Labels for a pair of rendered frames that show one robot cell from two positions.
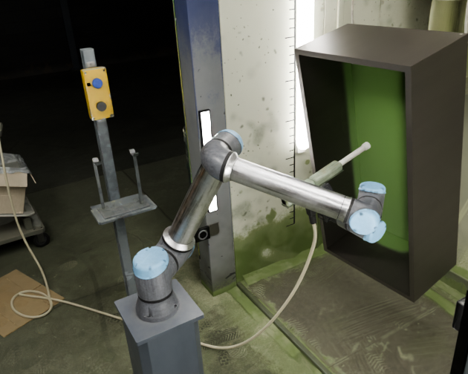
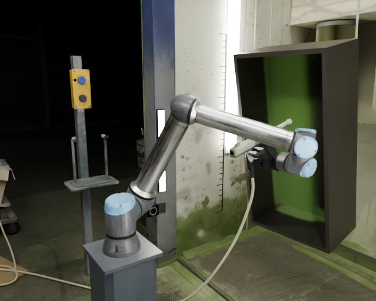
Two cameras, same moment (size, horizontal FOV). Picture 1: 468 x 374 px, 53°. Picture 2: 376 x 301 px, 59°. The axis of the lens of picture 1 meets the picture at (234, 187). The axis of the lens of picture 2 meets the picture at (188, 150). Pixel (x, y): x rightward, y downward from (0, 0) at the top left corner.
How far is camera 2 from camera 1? 0.55 m
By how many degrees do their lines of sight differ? 15
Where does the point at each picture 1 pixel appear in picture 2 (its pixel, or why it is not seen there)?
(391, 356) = not seen: outside the picture
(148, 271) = (118, 207)
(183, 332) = (144, 267)
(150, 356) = (114, 288)
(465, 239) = not seen: hidden behind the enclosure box
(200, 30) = (161, 50)
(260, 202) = (197, 190)
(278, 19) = (214, 52)
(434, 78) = (340, 63)
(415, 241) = (329, 196)
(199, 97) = (157, 99)
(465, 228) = not seen: hidden behind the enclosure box
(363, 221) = (305, 146)
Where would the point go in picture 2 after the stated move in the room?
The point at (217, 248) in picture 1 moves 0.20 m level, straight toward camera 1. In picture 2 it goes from (163, 225) to (165, 236)
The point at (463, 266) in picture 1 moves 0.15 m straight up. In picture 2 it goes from (354, 240) to (356, 223)
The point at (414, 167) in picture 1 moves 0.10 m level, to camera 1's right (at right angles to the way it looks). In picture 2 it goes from (329, 131) to (347, 130)
